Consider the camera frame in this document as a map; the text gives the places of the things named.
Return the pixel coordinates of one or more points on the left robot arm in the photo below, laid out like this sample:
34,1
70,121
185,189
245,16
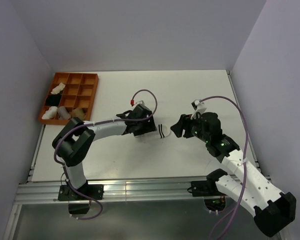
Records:
72,144

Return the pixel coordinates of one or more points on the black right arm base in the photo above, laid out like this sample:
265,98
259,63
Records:
213,199

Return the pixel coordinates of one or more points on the orange wooden compartment tray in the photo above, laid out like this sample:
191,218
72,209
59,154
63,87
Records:
79,92

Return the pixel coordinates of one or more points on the grey sock with red cuff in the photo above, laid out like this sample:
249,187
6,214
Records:
63,113

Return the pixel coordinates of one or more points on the cream rolled sock in tray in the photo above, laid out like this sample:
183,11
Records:
59,88

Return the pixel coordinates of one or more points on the white rolled sock in tray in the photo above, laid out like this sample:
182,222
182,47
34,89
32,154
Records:
50,113

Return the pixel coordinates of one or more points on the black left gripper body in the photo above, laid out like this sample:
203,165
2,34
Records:
144,127

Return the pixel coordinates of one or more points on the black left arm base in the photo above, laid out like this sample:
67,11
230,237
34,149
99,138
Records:
81,200

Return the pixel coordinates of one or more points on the black rolled sock in tray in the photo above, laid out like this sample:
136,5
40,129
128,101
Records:
53,100

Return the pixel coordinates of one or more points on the aluminium frame rail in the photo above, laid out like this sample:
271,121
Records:
122,190

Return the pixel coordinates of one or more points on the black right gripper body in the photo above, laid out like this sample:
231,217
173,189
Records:
192,128

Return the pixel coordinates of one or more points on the white sock with black stripes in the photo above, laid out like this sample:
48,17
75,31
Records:
162,131

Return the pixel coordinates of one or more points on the tan brown long sock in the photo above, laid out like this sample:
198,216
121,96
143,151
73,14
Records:
78,113

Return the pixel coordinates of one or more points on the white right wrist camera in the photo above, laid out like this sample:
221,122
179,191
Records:
198,107

